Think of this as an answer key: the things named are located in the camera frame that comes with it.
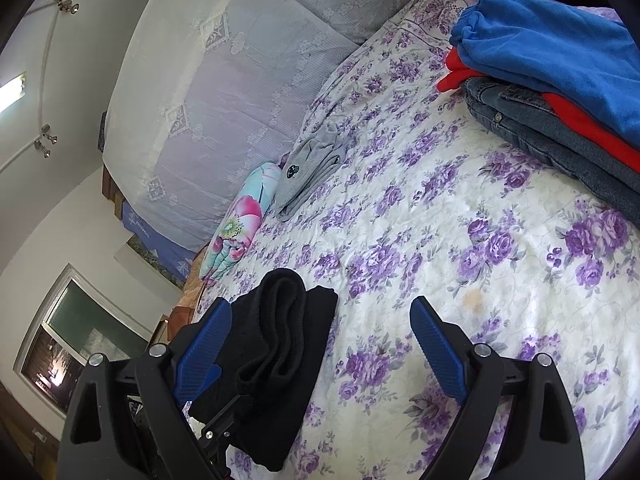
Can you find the dark wooden headboard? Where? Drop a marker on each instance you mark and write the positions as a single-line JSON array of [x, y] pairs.
[[112, 190]]

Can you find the purple floral bed sheet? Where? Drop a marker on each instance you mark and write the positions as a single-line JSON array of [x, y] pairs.
[[425, 240]]

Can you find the blue fleece pants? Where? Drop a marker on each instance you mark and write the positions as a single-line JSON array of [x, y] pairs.
[[550, 45]]

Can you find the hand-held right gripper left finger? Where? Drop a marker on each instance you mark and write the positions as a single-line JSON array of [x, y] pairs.
[[205, 350]]

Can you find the folded grey garment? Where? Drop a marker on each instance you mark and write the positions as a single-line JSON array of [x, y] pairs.
[[312, 165]]

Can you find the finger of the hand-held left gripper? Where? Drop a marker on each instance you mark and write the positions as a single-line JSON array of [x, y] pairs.
[[213, 375]]

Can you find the red garment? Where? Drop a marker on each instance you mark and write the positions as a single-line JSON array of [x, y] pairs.
[[580, 120]]

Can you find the black pants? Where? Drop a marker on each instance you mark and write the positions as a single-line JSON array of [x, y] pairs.
[[280, 350]]

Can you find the blue patterned cloth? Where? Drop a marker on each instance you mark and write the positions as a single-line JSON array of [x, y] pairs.
[[155, 245]]

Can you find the ceiling tube light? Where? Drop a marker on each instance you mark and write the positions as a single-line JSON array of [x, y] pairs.
[[11, 91]]

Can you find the folded teal floral blanket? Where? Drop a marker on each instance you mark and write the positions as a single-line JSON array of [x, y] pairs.
[[245, 215]]

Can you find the ceiling spotlight fixture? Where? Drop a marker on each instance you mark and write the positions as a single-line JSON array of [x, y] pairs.
[[45, 139], [66, 2]]

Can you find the folded denim jeans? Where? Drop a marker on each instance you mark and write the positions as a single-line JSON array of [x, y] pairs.
[[540, 130]]

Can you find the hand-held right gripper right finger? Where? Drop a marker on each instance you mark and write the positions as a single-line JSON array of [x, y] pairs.
[[437, 355]]

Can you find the white framed window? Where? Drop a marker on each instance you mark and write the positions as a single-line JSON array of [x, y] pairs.
[[75, 340]]

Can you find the white ceiling rail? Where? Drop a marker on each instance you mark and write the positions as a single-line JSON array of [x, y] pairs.
[[44, 65]]

